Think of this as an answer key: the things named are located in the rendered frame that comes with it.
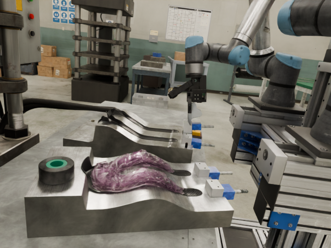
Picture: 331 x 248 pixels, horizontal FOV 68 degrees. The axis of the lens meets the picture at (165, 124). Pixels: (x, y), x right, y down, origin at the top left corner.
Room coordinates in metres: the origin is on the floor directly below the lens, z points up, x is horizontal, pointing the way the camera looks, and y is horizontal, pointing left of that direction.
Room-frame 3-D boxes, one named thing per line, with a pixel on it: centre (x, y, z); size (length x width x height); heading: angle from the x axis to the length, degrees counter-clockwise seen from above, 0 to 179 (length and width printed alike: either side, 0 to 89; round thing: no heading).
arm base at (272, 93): (1.18, -0.53, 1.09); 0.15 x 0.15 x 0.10
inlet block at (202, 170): (0.74, -0.18, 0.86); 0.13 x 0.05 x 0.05; 104
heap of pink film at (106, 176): (0.63, 0.06, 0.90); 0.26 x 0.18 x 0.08; 104
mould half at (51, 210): (0.62, 0.07, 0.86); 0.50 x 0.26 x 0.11; 104
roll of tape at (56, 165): (0.52, 0.25, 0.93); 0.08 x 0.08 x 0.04
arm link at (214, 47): (1.10, -0.18, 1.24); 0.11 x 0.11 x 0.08; 31
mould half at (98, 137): (0.98, 0.13, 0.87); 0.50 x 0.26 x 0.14; 87
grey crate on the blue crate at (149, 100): (4.14, 0.31, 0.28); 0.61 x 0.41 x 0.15; 92
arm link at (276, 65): (1.19, -0.52, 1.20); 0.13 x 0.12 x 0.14; 31
